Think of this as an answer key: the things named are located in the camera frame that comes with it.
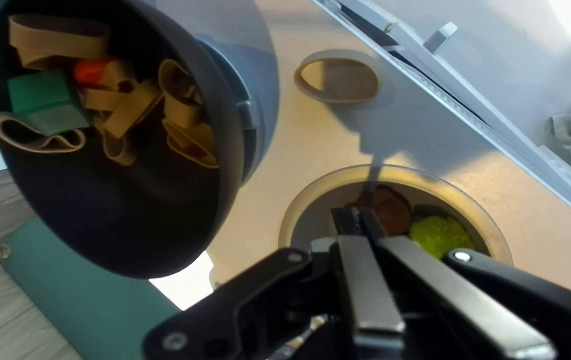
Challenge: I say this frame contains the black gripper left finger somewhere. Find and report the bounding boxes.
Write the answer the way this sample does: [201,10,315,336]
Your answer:
[141,207,409,360]

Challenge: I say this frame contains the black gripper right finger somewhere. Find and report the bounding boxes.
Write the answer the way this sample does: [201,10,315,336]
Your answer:
[359,207,571,360]

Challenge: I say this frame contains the black bowl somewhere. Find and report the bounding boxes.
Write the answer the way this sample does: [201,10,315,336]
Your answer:
[0,0,281,280]

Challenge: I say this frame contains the yellow green fuzzy toy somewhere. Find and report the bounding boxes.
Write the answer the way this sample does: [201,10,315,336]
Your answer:
[405,213,479,262]

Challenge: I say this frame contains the brown toy item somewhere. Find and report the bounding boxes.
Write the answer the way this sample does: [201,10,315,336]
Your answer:
[369,186,415,236]

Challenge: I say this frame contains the white toy play kitchen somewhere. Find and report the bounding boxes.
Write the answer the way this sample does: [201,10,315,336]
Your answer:
[147,0,571,313]

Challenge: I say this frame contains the tan toy pasta piece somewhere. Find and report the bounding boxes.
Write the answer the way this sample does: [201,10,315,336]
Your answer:
[7,14,111,70]
[155,58,221,170]
[81,58,165,169]
[0,110,87,158]

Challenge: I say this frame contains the orange toy piece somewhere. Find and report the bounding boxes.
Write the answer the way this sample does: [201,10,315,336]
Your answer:
[69,57,117,90]

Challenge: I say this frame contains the green toy block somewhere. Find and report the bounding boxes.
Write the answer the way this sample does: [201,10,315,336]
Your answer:
[5,69,91,136]

